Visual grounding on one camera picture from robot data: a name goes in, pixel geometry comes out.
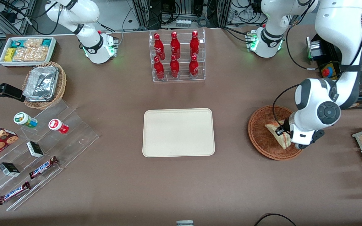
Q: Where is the sandwich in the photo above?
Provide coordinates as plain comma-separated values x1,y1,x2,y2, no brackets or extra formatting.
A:
265,120,292,150

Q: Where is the round brown wicker basket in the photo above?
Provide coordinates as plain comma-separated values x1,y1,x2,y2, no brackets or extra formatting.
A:
248,105,303,161

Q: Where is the tan wicker basket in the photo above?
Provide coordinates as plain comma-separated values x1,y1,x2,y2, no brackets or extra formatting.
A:
22,62,67,110

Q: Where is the cream rectangular tray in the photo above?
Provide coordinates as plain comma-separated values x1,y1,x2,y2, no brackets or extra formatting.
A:
142,108,216,158

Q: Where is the white snack bin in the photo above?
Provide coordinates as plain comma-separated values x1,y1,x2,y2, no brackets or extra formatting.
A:
0,36,57,67

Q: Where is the green lid cup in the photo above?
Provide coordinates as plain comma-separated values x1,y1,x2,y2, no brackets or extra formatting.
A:
13,112,38,129

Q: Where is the stack of foil containers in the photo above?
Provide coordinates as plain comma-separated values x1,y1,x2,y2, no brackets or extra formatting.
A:
23,66,59,102

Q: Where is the yellow snack packet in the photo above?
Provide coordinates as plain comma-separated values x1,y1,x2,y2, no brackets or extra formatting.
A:
4,47,16,62

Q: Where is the large clear cracker bag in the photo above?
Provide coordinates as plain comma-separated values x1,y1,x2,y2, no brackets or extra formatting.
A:
13,46,49,62

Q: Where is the small clear cracker bag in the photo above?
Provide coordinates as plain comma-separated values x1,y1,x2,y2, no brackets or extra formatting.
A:
24,38,43,48

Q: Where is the red lid cup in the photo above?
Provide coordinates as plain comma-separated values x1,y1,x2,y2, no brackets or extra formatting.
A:
48,118,69,134

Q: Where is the small black box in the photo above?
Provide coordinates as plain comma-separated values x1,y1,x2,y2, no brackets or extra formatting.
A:
0,162,21,177
26,141,44,158

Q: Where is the clear acrylic stepped display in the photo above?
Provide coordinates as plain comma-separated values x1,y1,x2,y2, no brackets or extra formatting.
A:
0,100,100,212

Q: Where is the Snickers bar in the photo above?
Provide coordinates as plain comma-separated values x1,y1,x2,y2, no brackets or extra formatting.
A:
29,156,59,180
0,181,31,205

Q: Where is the red cola bottle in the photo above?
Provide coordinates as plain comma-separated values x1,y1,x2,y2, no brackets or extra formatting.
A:
153,33,166,60
169,55,180,78
170,31,181,59
189,55,199,78
189,30,200,57
153,56,165,80

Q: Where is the clear acrylic bottle rack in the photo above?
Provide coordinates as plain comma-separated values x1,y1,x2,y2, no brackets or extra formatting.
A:
149,28,206,83

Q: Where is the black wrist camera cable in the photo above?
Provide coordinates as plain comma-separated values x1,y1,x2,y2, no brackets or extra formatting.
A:
272,82,306,129

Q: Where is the black cable on table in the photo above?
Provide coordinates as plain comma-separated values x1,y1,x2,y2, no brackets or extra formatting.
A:
254,213,298,226
285,27,323,70

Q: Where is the coiled grey cable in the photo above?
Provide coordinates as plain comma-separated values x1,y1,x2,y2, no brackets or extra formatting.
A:
196,16,211,28

